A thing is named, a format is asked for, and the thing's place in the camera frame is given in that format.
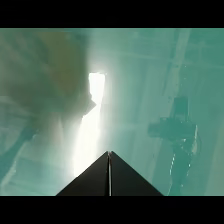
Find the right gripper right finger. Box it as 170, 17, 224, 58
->
110, 150, 164, 197

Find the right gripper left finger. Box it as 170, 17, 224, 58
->
55, 151, 110, 197

